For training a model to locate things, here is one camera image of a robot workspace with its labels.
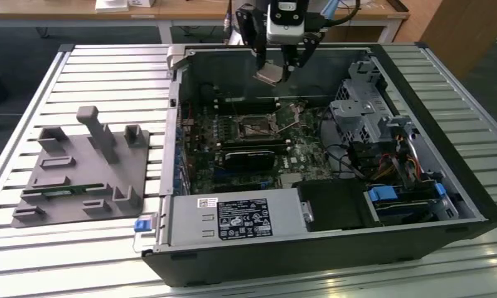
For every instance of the pale blue teach pendant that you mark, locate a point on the pale blue teach pendant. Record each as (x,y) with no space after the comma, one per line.
(330,9)

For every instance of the silver square CPU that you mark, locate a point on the silver square CPU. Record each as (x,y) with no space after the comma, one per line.
(269,74)

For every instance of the black installed RAM sticks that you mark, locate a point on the black installed RAM sticks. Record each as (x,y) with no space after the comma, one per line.
(252,145)

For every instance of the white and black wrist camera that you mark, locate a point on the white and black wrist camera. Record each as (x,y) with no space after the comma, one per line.
(285,25)

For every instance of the white box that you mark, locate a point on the white box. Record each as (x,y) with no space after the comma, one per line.
(112,5)

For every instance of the wooden cabinet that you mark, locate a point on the wooden cabinet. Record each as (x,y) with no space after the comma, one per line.
(468,34)

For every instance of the grey parts rack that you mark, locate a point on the grey parts rack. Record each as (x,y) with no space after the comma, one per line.
(90,174)

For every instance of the hard disk in blue carrier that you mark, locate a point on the hard disk in blue carrier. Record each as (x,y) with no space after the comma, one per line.
(382,195)

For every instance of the blue case latch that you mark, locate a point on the blue case latch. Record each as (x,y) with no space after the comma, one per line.
(144,224)

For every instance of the CPU socket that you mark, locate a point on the CPU socket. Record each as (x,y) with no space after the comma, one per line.
(254,127)

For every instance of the black graphics card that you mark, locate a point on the black graphics card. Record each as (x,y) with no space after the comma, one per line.
(248,159)

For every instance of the green motherboard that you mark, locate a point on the green motherboard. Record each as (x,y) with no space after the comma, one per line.
(302,155)

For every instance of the black open PC case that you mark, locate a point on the black open PC case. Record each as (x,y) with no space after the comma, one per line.
(314,264)

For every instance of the blue plastic clip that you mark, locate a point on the blue plastic clip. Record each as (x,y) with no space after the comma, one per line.
(440,190)

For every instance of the wooden desk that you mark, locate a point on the wooden desk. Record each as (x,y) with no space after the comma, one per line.
(65,17)

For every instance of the grey power supply with label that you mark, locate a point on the grey power supply with label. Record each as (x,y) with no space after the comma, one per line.
(190,217)

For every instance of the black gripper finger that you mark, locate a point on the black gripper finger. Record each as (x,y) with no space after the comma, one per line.
(253,28)
(288,59)

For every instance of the small silver chipset heatsink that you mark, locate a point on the small silver chipset heatsink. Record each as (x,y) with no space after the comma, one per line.
(292,180)

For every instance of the green RAM stick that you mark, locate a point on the green RAM stick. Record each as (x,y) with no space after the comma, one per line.
(61,193)

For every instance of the silver metal drive cage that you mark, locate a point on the silver metal drive cage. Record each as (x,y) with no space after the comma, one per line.
(356,111)

